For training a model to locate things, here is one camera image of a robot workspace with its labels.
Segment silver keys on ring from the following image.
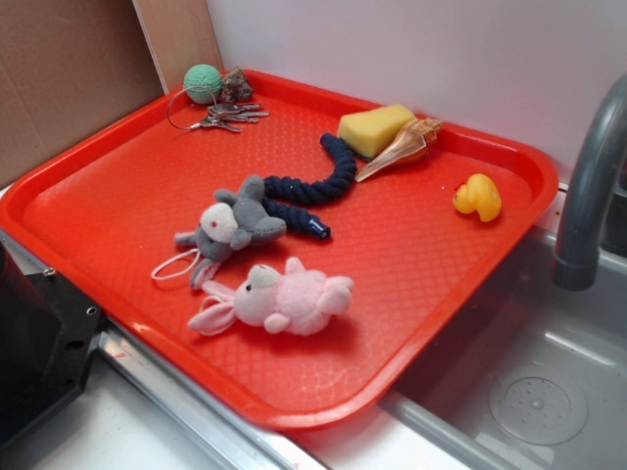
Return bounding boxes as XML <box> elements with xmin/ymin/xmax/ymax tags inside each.
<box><xmin>166</xmin><ymin>85</ymin><xmax>270</xmax><ymax>133</ymax></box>

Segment brown cardboard panel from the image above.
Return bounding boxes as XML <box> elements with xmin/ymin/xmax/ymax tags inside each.
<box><xmin>1</xmin><ymin>1</ymin><xmax>222</xmax><ymax>187</ymax></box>

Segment brown conch seashell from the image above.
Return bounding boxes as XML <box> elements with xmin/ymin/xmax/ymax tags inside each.
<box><xmin>355</xmin><ymin>117</ymin><xmax>444</xmax><ymax>182</ymax></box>

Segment navy blue rope toy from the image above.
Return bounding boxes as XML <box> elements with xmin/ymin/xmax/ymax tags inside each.
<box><xmin>262</xmin><ymin>133</ymin><xmax>357</xmax><ymax>241</ymax></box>

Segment grey sink basin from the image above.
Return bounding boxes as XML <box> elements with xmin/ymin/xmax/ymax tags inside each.
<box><xmin>382</xmin><ymin>229</ymin><xmax>626</xmax><ymax>469</ymax></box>

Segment red plastic tray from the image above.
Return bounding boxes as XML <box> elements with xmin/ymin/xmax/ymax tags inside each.
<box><xmin>1</xmin><ymin>71</ymin><xmax>558</xmax><ymax>431</ymax></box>

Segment grey plush bunny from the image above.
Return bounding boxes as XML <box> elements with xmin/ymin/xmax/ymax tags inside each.
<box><xmin>151</xmin><ymin>175</ymin><xmax>287</xmax><ymax>290</ymax></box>

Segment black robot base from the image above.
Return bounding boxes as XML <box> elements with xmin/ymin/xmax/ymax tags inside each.
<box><xmin>1</xmin><ymin>248</ymin><xmax>105</xmax><ymax>449</ymax></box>

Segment yellow sponge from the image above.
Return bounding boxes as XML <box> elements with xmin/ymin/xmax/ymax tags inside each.
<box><xmin>336</xmin><ymin>104</ymin><xmax>415</xmax><ymax>161</ymax></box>

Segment green textured ball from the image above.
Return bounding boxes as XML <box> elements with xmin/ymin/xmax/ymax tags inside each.
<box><xmin>183</xmin><ymin>64</ymin><xmax>222</xmax><ymax>105</ymax></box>

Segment yellow rubber duck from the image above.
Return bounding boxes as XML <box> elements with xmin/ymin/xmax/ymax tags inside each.
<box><xmin>453</xmin><ymin>173</ymin><xmax>503</xmax><ymax>222</ymax></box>

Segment grey sink faucet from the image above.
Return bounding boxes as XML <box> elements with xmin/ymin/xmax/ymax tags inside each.
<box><xmin>552</xmin><ymin>76</ymin><xmax>626</xmax><ymax>291</ymax></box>

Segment brown rock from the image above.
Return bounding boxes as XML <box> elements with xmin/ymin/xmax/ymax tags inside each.
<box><xmin>221</xmin><ymin>68</ymin><xmax>254</xmax><ymax>103</ymax></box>

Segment pink plush bunny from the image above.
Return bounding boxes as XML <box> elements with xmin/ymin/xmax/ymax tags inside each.
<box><xmin>188</xmin><ymin>257</ymin><xmax>355</xmax><ymax>336</ymax></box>

